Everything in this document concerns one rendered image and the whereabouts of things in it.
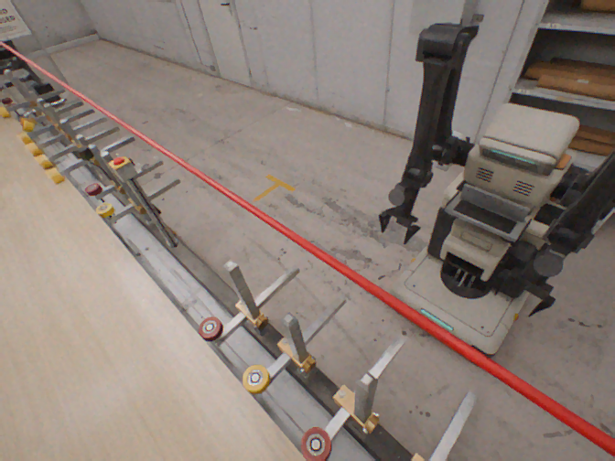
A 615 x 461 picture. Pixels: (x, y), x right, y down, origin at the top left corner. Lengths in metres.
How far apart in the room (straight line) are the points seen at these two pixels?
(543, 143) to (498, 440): 1.44
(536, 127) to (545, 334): 1.50
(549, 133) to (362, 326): 1.44
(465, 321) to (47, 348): 1.83
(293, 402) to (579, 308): 1.90
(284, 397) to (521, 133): 1.17
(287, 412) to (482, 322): 1.12
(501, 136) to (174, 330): 1.22
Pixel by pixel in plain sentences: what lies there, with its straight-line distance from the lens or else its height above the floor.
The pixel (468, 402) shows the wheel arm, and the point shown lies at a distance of 1.11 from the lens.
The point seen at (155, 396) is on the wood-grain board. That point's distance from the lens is 1.13.
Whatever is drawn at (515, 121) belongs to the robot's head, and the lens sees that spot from 1.11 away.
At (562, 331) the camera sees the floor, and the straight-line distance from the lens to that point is 2.40.
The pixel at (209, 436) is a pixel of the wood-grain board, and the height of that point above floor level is 0.90.
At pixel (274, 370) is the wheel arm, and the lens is 1.08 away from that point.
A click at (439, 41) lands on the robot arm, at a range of 0.88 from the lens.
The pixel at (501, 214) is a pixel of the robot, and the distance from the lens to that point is 1.27.
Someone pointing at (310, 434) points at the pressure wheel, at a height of 0.91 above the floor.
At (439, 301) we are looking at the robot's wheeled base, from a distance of 1.88.
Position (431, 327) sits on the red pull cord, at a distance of 0.23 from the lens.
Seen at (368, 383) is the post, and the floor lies 1.16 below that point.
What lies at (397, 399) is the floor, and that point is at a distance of 1.92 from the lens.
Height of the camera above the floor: 1.85
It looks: 48 degrees down
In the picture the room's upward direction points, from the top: 9 degrees counter-clockwise
